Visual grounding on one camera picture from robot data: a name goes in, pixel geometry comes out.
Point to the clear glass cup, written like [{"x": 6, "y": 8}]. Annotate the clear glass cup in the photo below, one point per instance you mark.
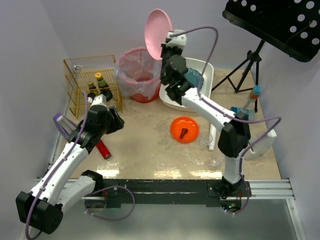
[{"x": 205, "y": 140}]

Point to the brown-lidded seasoning bottle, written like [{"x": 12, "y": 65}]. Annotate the brown-lidded seasoning bottle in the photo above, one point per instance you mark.
[{"x": 91, "y": 86}]

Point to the clear glass bowl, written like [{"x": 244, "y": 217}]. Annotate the clear glass bowl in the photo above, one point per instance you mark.
[{"x": 216, "y": 162}]

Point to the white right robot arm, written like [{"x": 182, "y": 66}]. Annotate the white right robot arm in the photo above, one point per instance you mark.
[{"x": 233, "y": 128}]

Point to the clear black-lidded shaker jar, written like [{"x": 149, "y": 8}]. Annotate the clear black-lidded shaker jar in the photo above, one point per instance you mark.
[{"x": 107, "y": 93}]

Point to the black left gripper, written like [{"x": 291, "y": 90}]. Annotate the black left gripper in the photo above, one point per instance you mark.
[{"x": 116, "y": 119}]

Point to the green yellow-capped sauce bottle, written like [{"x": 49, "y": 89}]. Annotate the green yellow-capped sauce bottle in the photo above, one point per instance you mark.
[{"x": 102, "y": 84}]

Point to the gold wire rack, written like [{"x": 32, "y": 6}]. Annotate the gold wire rack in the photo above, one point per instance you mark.
[{"x": 79, "y": 71}]

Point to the white microphone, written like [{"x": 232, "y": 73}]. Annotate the white microphone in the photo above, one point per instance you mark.
[{"x": 213, "y": 132}]

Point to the red mesh waste basket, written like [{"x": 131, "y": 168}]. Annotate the red mesh waste basket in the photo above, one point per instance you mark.
[{"x": 140, "y": 80}]

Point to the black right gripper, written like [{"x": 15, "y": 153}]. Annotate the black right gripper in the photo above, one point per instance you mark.
[{"x": 166, "y": 51}]

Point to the orange plate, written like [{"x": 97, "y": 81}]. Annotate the orange plate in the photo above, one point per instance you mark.
[{"x": 184, "y": 122}]

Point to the white rectangular basin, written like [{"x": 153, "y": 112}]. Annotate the white rectangular basin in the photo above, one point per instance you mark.
[{"x": 208, "y": 78}]

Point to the dark spice jar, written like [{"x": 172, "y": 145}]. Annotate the dark spice jar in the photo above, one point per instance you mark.
[{"x": 91, "y": 95}]

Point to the clear plastic bin liner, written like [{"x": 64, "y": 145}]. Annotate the clear plastic bin liner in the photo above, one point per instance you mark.
[{"x": 135, "y": 75}]

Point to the pink plate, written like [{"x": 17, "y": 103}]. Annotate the pink plate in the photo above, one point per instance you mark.
[{"x": 156, "y": 29}]

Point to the black music stand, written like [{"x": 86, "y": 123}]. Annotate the black music stand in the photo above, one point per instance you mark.
[{"x": 292, "y": 26}]

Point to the toy block stack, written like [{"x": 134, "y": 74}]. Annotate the toy block stack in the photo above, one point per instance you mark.
[{"x": 251, "y": 99}]

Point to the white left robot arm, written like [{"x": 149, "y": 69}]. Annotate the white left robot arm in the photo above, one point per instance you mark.
[{"x": 44, "y": 205}]

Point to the teal ornate plate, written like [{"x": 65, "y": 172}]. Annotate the teal ornate plate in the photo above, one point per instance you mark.
[{"x": 194, "y": 77}]

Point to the red glitter microphone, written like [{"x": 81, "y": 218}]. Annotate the red glitter microphone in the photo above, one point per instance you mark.
[{"x": 105, "y": 153}]

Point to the dark red meat piece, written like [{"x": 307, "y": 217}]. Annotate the dark red meat piece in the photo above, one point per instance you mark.
[{"x": 184, "y": 131}]

